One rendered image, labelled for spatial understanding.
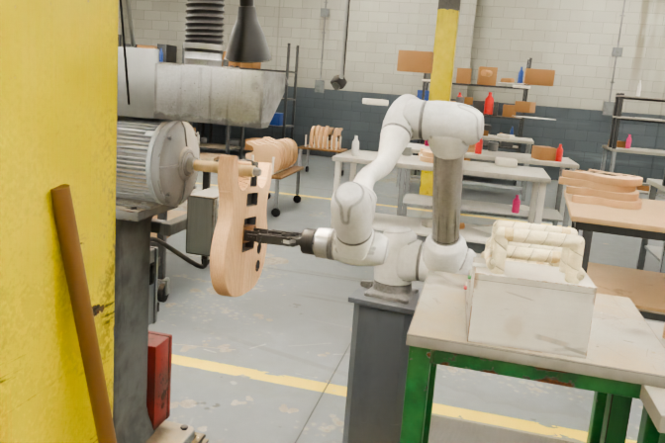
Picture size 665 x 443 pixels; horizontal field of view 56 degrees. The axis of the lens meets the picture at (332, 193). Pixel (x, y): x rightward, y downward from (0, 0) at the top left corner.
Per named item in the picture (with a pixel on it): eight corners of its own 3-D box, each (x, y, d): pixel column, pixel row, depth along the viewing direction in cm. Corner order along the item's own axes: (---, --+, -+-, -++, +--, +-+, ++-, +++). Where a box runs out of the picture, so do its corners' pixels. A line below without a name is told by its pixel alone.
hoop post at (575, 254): (565, 283, 142) (571, 242, 140) (563, 278, 145) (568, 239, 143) (580, 284, 141) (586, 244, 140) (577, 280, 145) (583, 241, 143)
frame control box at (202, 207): (138, 268, 205) (139, 192, 201) (169, 252, 226) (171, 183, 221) (206, 279, 200) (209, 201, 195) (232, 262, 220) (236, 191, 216)
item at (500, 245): (490, 273, 145) (495, 234, 143) (489, 269, 148) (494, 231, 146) (504, 275, 144) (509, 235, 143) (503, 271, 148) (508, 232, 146)
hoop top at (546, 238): (494, 240, 144) (496, 227, 143) (493, 237, 147) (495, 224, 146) (585, 251, 140) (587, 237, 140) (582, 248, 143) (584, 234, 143)
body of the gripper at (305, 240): (311, 256, 176) (280, 252, 178) (319, 252, 184) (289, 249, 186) (313, 230, 176) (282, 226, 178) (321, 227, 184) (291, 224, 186)
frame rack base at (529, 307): (466, 342, 147) (475, 273, 144) (464, 319, 162) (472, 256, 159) (587, 359, 143) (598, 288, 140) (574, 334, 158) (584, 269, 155)
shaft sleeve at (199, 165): (193, 171, 178) (193, 160, 178) (198, 169, 181) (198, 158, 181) (251, 178, 174) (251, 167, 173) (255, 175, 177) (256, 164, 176)
